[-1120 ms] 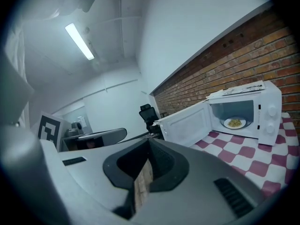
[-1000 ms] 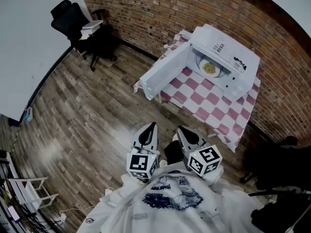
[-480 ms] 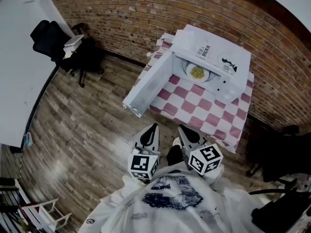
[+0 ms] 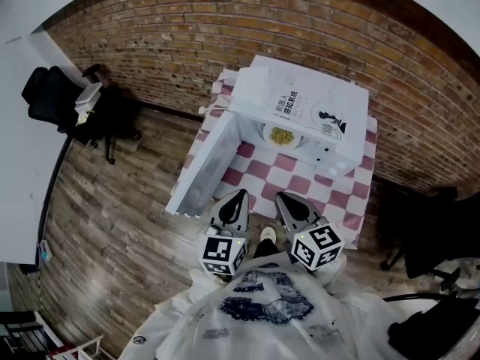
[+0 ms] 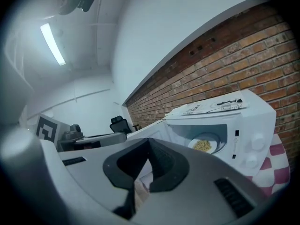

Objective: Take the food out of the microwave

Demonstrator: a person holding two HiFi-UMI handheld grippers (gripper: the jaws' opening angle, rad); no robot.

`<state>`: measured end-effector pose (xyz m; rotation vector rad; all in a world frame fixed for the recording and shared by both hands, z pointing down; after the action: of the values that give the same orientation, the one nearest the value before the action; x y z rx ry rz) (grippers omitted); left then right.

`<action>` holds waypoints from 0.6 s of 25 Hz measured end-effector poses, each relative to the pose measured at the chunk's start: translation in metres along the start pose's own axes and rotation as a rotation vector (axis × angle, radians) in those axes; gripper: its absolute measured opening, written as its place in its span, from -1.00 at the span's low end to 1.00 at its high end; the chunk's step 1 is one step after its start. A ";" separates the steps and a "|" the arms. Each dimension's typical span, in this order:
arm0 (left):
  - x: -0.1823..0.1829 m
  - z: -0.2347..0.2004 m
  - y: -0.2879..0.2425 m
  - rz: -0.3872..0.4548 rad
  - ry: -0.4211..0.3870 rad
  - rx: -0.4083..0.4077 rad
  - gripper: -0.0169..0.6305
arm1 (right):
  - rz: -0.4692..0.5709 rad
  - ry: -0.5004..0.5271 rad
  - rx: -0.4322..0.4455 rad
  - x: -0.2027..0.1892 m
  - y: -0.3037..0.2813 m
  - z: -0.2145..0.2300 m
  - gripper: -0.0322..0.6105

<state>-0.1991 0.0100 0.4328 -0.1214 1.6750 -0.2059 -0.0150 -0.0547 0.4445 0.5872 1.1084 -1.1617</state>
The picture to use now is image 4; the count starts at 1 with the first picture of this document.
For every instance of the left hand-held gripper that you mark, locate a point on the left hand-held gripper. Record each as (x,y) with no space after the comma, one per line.
(221,253)

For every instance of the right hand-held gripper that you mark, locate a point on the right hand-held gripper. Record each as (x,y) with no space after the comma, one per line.
(318,246)

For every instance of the white plate of yellow food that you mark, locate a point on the white plate of yellow food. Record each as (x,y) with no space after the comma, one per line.
(283,137)

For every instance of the white microwave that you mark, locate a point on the white microwave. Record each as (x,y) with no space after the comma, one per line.
(345,99)

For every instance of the person's right forearm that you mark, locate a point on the person's right forearm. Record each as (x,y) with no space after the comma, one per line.
(332,276)

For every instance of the person's left forearm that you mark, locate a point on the person's left forearm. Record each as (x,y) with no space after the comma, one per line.
(206,281)

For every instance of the pink white checkered tablecloth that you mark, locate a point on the pink white checkered tablecloth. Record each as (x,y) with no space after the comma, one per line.
(292,186)

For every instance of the person's white shoe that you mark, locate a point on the person's white shoe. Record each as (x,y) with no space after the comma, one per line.
(268,234)

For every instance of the person's black trouser leg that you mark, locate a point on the person's black trouser leg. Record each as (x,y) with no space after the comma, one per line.
(266,249)

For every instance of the person's white printed shirt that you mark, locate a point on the person's white printed shirt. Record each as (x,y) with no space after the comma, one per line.
(262,321)

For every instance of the white book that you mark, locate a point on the white book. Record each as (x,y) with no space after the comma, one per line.
(307,111)

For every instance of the black padded office chair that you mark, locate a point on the black padded office chair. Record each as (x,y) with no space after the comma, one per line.
(420,231)

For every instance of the black bag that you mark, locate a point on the black bag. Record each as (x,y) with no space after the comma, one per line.
(423,328)

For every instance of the stack of white boxes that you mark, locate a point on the stack of white boxes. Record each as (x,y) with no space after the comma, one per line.
(88,99)

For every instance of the small white teal box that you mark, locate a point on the small white teal box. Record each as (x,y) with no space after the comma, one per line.
(44,251)

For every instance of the black mesh office chair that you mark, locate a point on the black mesh office chair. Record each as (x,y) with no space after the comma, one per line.
(52,96)

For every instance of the black metal rack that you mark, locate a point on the black metal rack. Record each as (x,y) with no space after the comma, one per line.
(18,332)

